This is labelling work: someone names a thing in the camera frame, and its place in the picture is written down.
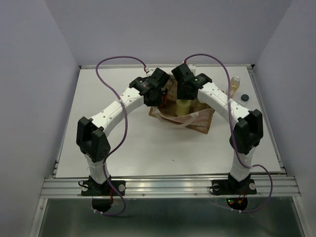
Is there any amber liquid clear bottle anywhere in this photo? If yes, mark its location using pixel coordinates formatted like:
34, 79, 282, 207
230, 77, 240, 98

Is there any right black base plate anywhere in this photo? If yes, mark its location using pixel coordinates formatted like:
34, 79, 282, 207
209, 179, 257, 196

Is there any white bottle black cap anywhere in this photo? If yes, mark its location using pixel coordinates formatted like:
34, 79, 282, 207
239, 94, 250, 107

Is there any aluminium frame rail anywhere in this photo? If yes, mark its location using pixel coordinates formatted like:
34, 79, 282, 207
30, 66, 307, 237

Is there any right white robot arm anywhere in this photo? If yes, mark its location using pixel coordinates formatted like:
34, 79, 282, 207
171, 63, 263, 193

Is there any brown burlap canvas bag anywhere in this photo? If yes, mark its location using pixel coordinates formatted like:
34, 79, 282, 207
149, 75, 215, 134

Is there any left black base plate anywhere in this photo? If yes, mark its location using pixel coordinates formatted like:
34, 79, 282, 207
78, 179, 126, 197

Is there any green pump bottle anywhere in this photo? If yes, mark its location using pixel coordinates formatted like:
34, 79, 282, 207
175, 99, 192, 117

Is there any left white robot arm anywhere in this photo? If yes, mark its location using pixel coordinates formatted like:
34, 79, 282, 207
76, 68, 170, 195

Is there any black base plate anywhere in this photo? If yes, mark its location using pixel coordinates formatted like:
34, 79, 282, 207
78, 179, 126, 197
209, 179, 257, 196

